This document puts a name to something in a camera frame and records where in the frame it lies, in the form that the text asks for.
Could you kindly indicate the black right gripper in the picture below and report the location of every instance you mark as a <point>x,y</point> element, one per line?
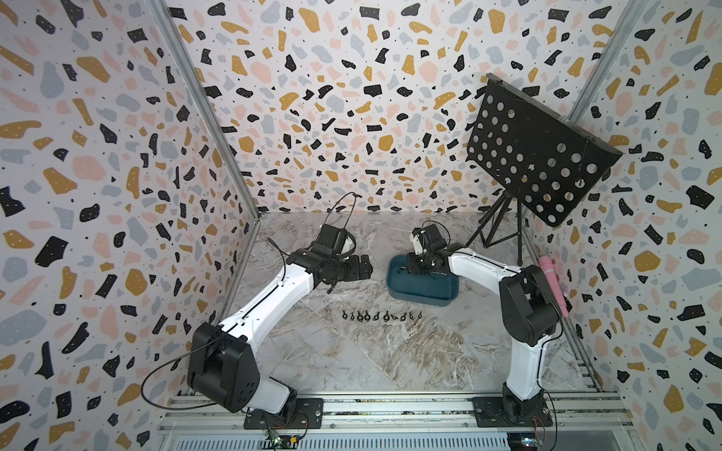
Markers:
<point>410,269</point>

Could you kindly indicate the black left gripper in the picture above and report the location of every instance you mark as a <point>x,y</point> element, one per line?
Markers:
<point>355,272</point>

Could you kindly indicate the teal plastic storage box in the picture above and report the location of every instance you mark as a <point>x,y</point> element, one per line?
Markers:
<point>430,289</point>

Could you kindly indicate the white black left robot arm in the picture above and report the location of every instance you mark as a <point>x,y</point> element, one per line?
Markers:
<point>222,363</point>

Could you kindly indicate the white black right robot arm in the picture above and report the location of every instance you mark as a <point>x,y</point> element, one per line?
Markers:
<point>529,313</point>

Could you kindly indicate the pink cylindrical bottle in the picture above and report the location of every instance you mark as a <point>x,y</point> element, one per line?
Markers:
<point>548,268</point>

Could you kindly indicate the black music stand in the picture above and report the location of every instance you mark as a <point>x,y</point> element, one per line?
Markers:
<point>543,162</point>

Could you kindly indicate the aluminium corner profile right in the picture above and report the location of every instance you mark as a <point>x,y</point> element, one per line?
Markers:
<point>631,14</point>

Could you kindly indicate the aluminium corner profile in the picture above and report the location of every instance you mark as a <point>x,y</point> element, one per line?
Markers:
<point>631,14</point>
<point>161,16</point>

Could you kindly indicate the aluminium corner profile left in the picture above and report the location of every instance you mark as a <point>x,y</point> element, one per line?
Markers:
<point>161,16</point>

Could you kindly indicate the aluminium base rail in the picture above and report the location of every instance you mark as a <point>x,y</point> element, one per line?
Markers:
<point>411,421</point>

